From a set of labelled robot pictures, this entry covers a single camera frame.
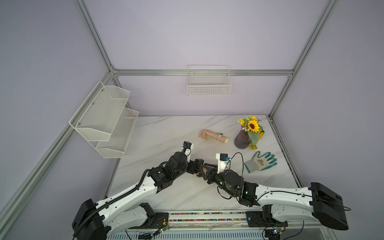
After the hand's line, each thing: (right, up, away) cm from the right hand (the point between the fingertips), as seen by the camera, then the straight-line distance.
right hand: (201, 167), depth 74 cm
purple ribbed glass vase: (+28, +12, +24) cm, 39 cm away
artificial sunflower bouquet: (+28, +22, +7) cm, 36 cm away
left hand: (-3, +3, +4) cm, 5 cm away
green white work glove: (+38, -3, +19) cm, 42 cm away
